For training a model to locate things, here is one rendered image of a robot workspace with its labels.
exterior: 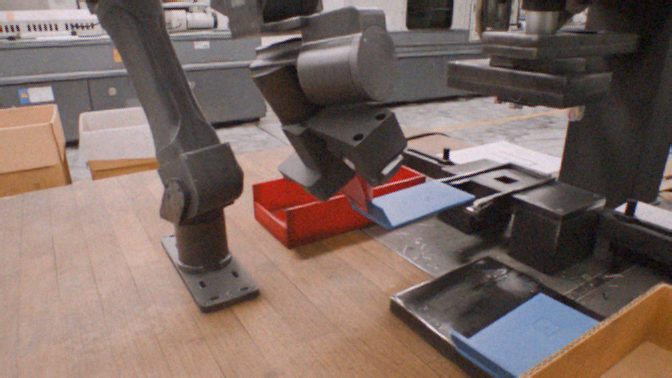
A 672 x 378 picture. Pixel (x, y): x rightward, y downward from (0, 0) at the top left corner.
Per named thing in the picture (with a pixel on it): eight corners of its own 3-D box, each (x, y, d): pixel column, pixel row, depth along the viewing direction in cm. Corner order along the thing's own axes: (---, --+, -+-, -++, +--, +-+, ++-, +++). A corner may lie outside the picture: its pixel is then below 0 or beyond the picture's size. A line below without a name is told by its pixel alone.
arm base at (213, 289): (201, 181, 65) (151, 190, 61) (257, 234, 49) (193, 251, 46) (207, 230, 68) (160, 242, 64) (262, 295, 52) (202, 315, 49)
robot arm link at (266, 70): (355, 86, 42) (321, 19, 37) (326, 127, 39) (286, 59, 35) (300, 92, 46) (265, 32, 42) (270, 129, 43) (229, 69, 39)
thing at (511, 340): (445, 356, 40) (448, 330, 39) (540, 295, 49) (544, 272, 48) (513, 405, 35) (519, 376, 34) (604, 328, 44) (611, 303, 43)
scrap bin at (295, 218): (254, 218, 72) (251, 183, 69) (380, 187, 84) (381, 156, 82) (288, 250, 62) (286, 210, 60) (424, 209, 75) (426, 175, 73)
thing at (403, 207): (342, 211, 54) (342, 187, 53) (434, 182, 62) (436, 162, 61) (379, 233, 49) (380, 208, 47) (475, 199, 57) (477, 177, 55)
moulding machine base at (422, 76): (345, 114, 560) (345, 32, 523) (309, 101, 642) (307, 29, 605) (606, 84, 813) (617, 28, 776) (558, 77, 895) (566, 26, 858)
